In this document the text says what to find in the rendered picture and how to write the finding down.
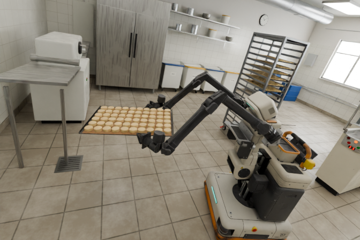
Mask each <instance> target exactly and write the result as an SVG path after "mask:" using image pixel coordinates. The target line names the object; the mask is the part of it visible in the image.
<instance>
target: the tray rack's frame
mask: <svg viewBox="0 0 360 240"><path fill-rule="evenodd" d="M255 35H262V36H269V37H273V38H280V39H283V38H284V36H281V35H273V34H266V33H258V32H253V36H252V39H251V42H250V45H249V47H248V50H247V53H246V56H245V59H244V62H243V65H242V68H241V71H240V73H239V76H238V79H237V82H236V85H235V88H234V91H233V93H234V94H235V92H236V89H237V86H238V83H239V80H240V78H241V75H242V72H243V69H244V66H245V63H246V60H247V58H248V55H249V52H250V49H251V46H252V44H253V40H254V37H255ZM287 41H290V42H294V43H301V44H309V42H305V41H302V40H298V39H294V38H291V37H288V38H287ZM228 112H229V108H227V111H226V114H225V117H224V119H223V125H224V126H226V127H227V128H229V126H228V125H229V124H231V123H230V122H229V121H226V118H227V114H228ZM231 122H233V123H234V124H237V123H236V122H234V120H233V121H231ZM223 128H224V127H223Z"/></svg>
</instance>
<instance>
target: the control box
mask: <svg viewBox="0 0 360 240"><path fill-rule="evenodd" d="M347 137H350V139H347ZM355 140H356V141H358V143H355V142H354V141H355ZM347 142H350V144H348V143H347ZM341 144H343V145H345V146H347V147H348V148H349V146H350V149H352V150H353V151H355V152H357V153H359V154H360V149H357V148H356V147H360V140H358V139H356V138H354V137H352V136H350V135H348V134H347V135H346V136H345V137H344V139H343V140H342V141H341ZM353 148H354V149H353Z"/></svg>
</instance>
